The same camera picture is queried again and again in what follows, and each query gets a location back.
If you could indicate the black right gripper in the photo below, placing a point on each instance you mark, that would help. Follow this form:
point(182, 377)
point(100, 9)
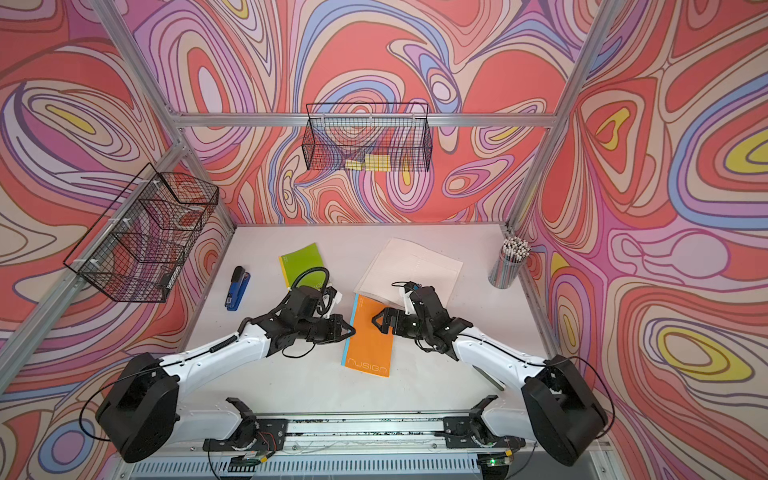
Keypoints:
point(388, 313)

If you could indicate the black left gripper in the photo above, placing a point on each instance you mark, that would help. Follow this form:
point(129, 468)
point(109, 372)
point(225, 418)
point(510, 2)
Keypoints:
point(335, 322)

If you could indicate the orange nusign notebook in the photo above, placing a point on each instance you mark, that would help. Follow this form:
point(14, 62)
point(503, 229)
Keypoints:
point(368, 350)

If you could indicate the white lined notebook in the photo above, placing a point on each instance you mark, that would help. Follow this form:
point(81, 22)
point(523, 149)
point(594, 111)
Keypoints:
point(401, 261)

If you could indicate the green nusign notebook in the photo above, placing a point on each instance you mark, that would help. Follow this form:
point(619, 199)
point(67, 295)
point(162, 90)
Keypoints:
point(296, 263)

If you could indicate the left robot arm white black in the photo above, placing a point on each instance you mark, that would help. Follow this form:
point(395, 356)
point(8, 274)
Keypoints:
point(145, 408)

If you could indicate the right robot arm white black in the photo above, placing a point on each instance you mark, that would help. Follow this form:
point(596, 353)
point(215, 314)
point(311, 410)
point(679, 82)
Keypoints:
point(545, 400)

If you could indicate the blue black stapler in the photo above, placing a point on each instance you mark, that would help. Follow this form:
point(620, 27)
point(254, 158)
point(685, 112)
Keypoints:
point(238, 285)

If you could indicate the clear cup of pencils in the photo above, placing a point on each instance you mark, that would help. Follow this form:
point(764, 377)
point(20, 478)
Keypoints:
point(513, 254)

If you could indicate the silver grey stapler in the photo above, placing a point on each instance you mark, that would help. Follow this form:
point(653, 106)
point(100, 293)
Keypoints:
point(494, 382)

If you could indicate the yellow sticky notes pad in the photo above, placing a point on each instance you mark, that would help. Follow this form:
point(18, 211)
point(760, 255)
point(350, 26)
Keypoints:
point(370, 163)

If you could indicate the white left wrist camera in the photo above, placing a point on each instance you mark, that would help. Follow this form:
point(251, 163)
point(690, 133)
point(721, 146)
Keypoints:
point(331, 296)

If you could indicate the black wire basket back wall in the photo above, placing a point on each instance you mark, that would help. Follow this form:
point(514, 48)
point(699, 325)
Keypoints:
point(340, 131)

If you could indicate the black wire basket wall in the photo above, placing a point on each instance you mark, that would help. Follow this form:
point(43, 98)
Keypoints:
point(137, 248)
point(340, 131)

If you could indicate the black wire basket left wall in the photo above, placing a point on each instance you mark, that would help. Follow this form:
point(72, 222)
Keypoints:
point(137, 248)

